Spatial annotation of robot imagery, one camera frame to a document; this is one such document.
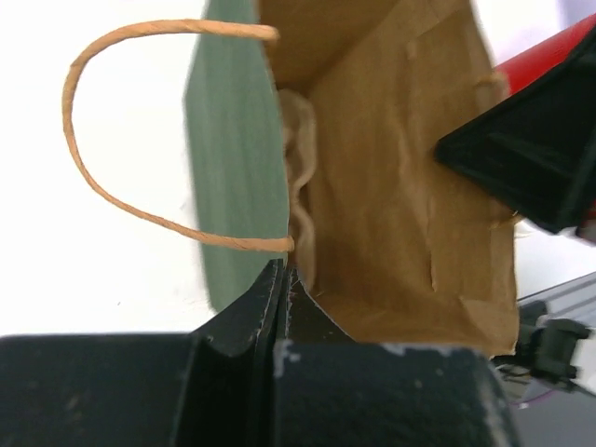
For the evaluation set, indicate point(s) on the red straw holder cup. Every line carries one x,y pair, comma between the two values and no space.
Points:
524,68

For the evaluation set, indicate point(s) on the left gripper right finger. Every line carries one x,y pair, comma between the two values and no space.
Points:
332,391

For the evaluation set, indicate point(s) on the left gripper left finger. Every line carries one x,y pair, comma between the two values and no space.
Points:
209,387

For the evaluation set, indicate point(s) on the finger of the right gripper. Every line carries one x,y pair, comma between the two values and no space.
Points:
535,151

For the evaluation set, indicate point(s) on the brown green paper bag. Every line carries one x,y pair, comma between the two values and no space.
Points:
406,251

